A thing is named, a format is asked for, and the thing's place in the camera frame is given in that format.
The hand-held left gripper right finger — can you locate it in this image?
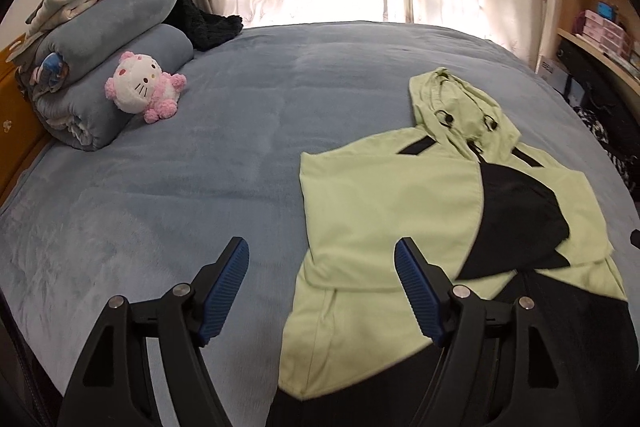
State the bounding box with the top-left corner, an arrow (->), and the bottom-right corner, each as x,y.
394,236 -> 583,427

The black knitted garment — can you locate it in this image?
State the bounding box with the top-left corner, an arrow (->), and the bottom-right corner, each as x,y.
167,0 -> 244,52

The pink drawer organiser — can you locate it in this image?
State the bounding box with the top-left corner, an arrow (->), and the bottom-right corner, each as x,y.
582,9 -> 631,55

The green and black hooded jacket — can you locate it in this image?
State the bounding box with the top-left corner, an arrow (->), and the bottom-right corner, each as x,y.
265,67 -> 631,427

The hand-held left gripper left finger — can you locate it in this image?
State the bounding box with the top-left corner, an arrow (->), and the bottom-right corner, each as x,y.
56,236 -> 250,427

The rolled grey-blue blanket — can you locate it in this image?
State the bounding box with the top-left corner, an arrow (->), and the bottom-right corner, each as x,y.
35,24 -> 195,152
30,0 -> 181,72

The orange wooden headboard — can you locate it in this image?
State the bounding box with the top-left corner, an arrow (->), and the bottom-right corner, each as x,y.
0,34 -> 51,202

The black white patterned cloth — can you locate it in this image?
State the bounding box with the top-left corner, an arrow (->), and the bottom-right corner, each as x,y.
572,104 -> 640,202

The pink white cat plush toy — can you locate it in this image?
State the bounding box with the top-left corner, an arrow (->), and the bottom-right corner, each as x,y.
105,51 -> 187,124

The white cardboard box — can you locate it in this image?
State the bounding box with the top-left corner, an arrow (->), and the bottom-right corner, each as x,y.
536,47 -> 571,82

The grey-blue bed blanket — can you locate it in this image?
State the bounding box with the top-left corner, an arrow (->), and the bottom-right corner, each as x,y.
0,21 -> 640,427

